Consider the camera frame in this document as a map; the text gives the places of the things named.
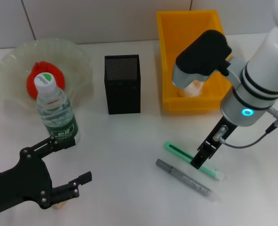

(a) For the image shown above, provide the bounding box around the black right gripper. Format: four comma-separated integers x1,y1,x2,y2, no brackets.
191,116,237,170

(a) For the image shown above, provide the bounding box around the yellow plastic storage bin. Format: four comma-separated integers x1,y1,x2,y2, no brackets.
155,9,236,111

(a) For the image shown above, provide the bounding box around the black mesh pen holder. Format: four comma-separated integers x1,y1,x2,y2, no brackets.
104,54,141,115

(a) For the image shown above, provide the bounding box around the clear water bottle green label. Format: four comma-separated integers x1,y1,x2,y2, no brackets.
33,72,81,145

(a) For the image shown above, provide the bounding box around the translucent glass fruit plate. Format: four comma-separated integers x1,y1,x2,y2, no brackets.
0,39,94,111

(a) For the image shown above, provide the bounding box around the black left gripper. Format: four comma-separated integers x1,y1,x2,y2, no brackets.
0,136,92,217

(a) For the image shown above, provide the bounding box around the red-orange fruit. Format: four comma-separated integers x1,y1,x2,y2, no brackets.
26,61,65,99

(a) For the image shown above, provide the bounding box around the grey marker pen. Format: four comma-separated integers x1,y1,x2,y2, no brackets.
155,158,221,203

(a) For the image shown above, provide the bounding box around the mint green utility knife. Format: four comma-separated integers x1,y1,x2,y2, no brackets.
164,141,225,182

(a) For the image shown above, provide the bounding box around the grey right gripper cable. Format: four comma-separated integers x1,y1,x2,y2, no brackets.
213,107,278,149

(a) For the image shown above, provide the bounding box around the white paper ball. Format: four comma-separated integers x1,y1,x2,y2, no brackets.
178,80,204,97

